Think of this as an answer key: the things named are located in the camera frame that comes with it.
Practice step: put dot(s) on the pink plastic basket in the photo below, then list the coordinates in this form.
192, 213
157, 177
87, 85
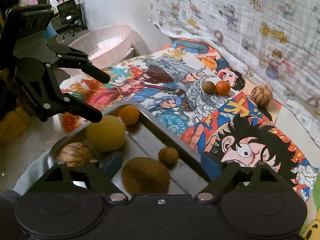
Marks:
110, 40

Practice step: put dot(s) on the cartoon child comic poster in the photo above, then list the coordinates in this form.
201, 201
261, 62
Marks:
220, 70

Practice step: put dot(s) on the small orange tangerine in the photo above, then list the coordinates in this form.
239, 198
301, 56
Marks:
222, 88
129, 115

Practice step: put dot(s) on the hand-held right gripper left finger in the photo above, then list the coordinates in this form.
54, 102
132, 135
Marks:
111, 167

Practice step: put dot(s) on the metal baking tray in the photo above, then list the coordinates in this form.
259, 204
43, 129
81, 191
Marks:
142, 142

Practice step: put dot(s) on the cardboard box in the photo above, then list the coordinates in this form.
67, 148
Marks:
12, 125

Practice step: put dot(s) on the white printed cartoon cloth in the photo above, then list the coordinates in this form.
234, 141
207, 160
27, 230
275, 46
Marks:
225, 30

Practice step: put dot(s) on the black office chair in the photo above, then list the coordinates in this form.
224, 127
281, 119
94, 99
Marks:
67, 12

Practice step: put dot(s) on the yellow bear drawing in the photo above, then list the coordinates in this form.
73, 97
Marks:
312, 227

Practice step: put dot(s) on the yellow lemon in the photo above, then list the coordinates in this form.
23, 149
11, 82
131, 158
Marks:
106, 133

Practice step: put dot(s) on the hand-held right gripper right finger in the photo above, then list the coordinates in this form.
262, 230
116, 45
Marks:
210, 166

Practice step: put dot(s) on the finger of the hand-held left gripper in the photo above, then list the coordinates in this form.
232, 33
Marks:
77, 60
82, 108

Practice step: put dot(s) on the black-haired boy comic poster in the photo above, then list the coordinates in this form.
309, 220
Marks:
250, 150

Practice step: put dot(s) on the striped pepino melon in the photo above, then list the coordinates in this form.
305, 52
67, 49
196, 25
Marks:
75, 152
261, 95

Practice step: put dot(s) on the colourful warrior comic poster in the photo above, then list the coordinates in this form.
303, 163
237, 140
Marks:
155, 80

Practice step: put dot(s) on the small brown round fruit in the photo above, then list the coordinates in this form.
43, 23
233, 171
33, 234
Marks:
168, 155
208, 87

